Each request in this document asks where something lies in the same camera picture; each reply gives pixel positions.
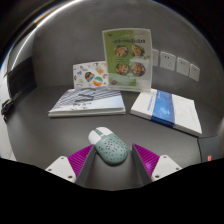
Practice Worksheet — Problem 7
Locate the green and white computer mouse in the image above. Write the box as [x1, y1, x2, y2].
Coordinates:
[87, 126, 129, 166]

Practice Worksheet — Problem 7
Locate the green menu sign stand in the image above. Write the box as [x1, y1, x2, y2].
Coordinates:
[101, 27, 154, 93]

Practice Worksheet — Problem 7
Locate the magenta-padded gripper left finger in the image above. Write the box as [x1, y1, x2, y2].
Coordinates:
[44, 144, 98, 188]

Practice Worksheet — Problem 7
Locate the black box with red label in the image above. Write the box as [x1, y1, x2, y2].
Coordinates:
[197, 134, 224, 163]

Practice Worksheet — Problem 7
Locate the white cartoon sticker card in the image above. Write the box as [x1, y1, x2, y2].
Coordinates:
[72, 60, 110, 90]

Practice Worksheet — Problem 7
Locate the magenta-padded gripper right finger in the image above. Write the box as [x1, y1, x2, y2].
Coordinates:
[131, 143, 183, 187]

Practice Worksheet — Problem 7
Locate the grey striped book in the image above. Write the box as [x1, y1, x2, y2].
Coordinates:
[47, 87, 127, 118]

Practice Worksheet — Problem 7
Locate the white book with blue band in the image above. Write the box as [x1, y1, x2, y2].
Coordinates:
[129, 88, 203, 138]

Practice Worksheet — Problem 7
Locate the black bag with strap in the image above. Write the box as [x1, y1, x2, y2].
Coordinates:
[0, 56, 38, 123]

